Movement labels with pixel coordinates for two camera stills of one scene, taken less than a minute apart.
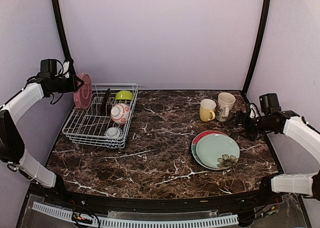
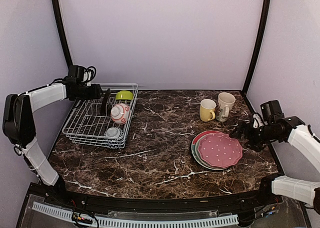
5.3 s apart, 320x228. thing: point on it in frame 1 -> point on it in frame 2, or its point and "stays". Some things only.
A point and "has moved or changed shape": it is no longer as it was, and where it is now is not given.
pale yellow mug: x=207 y=109 stays
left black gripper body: x=65 y=87 -> x=88 y=95
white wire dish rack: x=105 y=120 stays
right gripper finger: x=238 y=120 -> x=240 y=132
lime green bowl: x=124 y=95 stays
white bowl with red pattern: x=120 y=113 stays
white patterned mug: x=226 y=101 stays
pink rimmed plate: x=82 y=97 has moved or changed shape
